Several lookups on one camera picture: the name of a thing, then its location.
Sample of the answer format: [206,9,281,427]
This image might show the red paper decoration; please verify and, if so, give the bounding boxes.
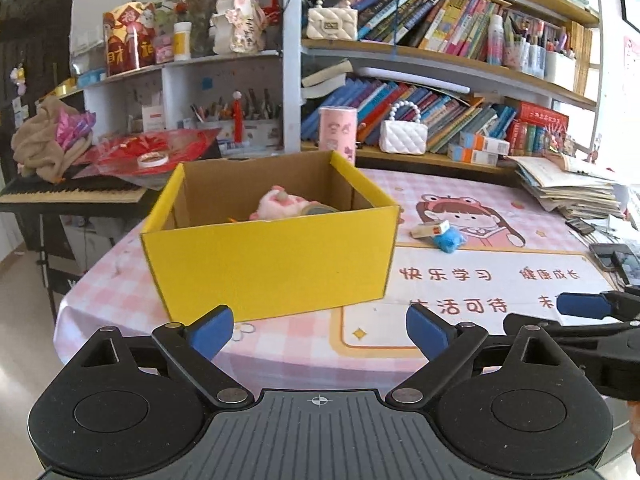
[75,127,221,177]

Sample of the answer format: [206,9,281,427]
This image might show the beige quilted handbag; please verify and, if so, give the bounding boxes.
[306,0,360,41]

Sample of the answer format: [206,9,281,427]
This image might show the white jar yellow label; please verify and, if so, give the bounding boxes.
[172,21,194,61]

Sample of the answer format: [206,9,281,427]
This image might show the stack of yellow booklets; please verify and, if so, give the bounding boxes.
[570,22,596,96]

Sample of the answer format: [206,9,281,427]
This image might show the red figure ornament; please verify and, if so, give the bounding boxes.
[102,2,157,77]

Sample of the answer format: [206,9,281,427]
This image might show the pink cylinder container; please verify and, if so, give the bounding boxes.
[318,106,359,166]

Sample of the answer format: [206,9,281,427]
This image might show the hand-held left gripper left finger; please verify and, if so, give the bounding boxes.
[75,304,253,408]

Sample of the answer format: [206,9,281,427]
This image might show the small blue plush toy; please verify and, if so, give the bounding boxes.
[432,227,464,253]

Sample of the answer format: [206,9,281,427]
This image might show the white box red label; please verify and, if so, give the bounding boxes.
[141,104,166,134]

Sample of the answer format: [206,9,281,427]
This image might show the pink plush pig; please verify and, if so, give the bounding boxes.
[248,185,314,222]

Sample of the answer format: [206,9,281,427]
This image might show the pink foil wrapper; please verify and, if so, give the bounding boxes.
[55,110,96,151]

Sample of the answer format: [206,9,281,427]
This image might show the brown cloth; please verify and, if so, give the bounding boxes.
[11,96,96,184]

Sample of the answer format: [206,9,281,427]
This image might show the small pink box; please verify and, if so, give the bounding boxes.
[152,35,176,65]

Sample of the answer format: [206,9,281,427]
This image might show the black smartphone lit screen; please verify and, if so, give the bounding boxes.
[611,250,640,287]

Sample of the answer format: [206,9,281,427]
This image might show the white quilted handbag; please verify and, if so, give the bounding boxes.
[379,101,429,156]

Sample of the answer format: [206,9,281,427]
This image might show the black keyboard stand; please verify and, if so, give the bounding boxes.
[34,205,97,322]

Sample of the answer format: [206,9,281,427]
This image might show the row of colourful books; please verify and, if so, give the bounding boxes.
[300,77,519,157]

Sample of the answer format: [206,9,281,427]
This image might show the white side shelf unit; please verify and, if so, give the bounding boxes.
[70,50,287,157]

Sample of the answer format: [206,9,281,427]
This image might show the colourful paper ornament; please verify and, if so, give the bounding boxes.
[547,130,576,157]

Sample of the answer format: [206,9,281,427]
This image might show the orange blue white carton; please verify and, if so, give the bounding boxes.
[447,142,500,166]
[459,131,511,156]

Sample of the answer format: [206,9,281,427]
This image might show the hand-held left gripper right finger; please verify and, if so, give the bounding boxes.
[385,303,571,407]

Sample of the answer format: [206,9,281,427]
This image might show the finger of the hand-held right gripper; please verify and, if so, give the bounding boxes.
[556,285,640,321]
[504,312,640,354]

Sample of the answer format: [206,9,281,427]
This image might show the white flat case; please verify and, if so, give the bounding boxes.
[357,66,471,95]

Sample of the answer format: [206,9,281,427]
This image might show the red boxed dictionaries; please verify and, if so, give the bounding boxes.
[505,100,571,157]

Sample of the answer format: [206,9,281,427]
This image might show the yellow cardboard box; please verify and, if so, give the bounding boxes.
[140,150,401,324]

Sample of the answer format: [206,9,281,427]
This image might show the stack of papers and workbooks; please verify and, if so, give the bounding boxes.
[507,154,627,219]

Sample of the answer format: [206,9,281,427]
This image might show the red tassel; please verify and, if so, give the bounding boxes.
[231,91,246,144]

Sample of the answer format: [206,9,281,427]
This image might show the row of pen holders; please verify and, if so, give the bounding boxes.
[187,89,284,144]

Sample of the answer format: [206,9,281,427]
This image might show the stack of beige books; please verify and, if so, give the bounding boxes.
[301,59,355,100]

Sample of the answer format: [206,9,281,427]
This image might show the black piano keyboard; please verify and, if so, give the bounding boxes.
[0,175,152,207]

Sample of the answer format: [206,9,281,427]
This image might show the small white red box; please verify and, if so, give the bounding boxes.
[411,219,451,240]

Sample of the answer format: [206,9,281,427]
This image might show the white ceramic figurine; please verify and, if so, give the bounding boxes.
[209,0,266,55]

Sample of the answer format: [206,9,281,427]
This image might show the white pen holder box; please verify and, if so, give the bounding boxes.
[543,50,577,85]

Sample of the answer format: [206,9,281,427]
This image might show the row of leaning books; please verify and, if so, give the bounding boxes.
[354,0,507,64]

